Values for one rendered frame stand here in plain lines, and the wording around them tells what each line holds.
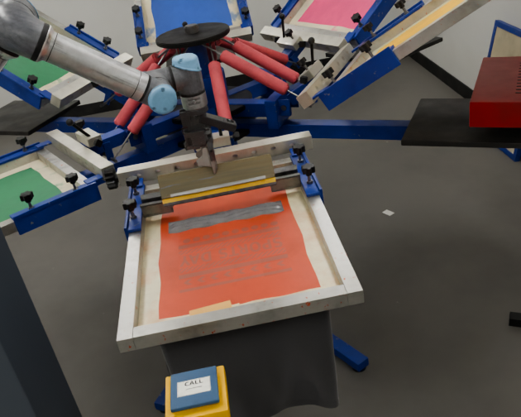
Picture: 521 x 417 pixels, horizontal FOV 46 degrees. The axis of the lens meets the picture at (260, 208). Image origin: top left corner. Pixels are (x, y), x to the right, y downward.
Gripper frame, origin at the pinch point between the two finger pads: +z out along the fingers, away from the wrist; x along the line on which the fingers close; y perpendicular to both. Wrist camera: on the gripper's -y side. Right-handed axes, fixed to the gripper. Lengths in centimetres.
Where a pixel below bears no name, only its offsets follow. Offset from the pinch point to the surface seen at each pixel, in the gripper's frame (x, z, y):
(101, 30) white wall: -412, 31, 87
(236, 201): -0.7, 13.9, -4.2
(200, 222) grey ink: 9.1, 13.5, 8.0
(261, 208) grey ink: 8.1, 13.4, -11.3
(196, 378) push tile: 76, 13, 11
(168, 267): 29.4, 14.0, 18.1
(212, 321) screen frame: 60, 11, 7
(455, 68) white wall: -294, 90, -199
